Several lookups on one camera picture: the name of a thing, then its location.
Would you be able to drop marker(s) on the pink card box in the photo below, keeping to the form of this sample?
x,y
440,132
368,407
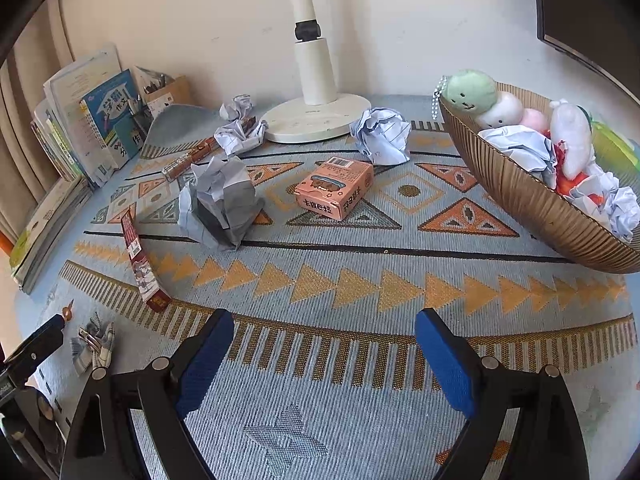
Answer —
x,y
335,187

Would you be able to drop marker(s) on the stack of flat books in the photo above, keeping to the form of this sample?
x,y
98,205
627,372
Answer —
x,y
45,230

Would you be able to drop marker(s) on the row of standing books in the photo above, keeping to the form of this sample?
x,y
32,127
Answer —
x,y
65,110

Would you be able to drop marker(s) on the pink white green dango plush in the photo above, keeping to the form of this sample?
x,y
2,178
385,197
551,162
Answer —
x,y
472,92

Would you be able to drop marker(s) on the black mesh pen holder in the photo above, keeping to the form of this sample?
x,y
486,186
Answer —
x,y
141,120

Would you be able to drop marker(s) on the yellow green soft object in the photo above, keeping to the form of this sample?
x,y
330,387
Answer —
x,y
610,147

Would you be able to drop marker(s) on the long dark red box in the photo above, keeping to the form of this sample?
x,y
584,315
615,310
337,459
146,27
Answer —
x,y
142,260
192,159

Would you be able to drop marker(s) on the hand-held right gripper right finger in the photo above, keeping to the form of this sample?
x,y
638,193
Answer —
x,y
445,365

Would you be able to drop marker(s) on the beige curtain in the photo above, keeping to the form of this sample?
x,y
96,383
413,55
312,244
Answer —
x,y
30,85

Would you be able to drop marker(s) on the bunch of coloured pens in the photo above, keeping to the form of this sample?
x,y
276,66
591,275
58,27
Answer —
x,y
135,102

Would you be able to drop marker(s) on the blue cover workbook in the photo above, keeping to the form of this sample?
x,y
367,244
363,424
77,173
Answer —
x,y
107,115

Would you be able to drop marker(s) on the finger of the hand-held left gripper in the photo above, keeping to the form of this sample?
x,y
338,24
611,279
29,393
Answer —
x,y
35,345

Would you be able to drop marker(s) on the blue patterned woven mat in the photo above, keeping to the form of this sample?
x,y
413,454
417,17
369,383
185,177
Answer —
x,y
350,270

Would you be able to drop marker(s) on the dark monitor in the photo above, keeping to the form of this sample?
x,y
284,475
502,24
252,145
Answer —
x,y
580,10

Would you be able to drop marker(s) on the white cat plush red bow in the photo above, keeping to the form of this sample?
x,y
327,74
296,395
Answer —
x,y
570,132

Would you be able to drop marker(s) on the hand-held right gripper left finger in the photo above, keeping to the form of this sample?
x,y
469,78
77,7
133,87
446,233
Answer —
x,y
205,365

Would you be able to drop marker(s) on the gold ribbed bowl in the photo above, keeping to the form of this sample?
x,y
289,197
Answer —
x,y
510,200

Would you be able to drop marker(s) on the cardboard pen box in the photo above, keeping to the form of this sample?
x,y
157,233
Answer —
x,y
170,95

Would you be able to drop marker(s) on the bunch of dark pens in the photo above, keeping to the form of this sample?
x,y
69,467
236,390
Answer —
x,y
160,81

